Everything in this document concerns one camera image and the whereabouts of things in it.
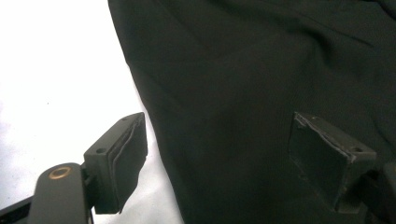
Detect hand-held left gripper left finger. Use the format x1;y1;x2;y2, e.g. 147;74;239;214
83;111;149;216

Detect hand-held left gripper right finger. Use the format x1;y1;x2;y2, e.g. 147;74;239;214
287;111;377;214

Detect black pants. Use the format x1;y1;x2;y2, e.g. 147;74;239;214
106;0;396;224

